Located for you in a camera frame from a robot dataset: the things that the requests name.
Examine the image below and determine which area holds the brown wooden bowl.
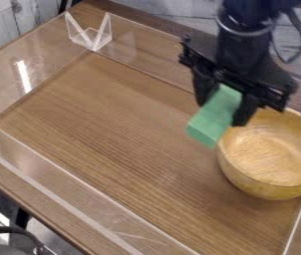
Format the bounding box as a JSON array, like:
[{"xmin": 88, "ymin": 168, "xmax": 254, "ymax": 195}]
[{"xmin": 215, "ymin": 109, "xmax": 301, "ymax": 200}]

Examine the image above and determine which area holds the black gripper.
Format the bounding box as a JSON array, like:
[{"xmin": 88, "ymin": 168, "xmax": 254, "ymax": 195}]
[{"xmin": 177, "ymin": 33, "xmax": 298, "ymax": 127}]

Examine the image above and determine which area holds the black table leg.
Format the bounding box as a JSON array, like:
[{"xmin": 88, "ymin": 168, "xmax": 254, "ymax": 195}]
[{"xmin": 10, "ymin": 207, "xmax": 30, "ymax": 229}]

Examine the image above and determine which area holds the green rectangular block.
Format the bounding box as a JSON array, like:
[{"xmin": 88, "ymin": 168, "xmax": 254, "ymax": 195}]
[{"xmin": 185, "ymin": 85, "xmax": 240, "ymax": 147}]

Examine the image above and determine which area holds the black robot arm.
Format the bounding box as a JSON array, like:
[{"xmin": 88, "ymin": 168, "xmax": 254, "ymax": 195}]
[{"xmin": 177, "ymin": 0, "xmax": 301, "ymax": 127}]

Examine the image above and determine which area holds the black cable under table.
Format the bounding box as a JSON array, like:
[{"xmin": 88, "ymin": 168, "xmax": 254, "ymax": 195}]
[{"xmin": 0, "ymin": 225, "xmax": 48, "ymax": 255}]

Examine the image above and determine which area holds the clear acrylic tray enclosure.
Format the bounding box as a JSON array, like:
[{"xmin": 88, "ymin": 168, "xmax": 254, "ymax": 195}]
[{"xmin": 0, "ymin": 4, "xmax": 301, "ymax": 255}]

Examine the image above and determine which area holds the clear acrylic corner bracket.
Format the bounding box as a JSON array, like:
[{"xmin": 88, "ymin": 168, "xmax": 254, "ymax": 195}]
[{"xmin": 64, "ymin": 12, "xmax": 112, "ymax": 52}]

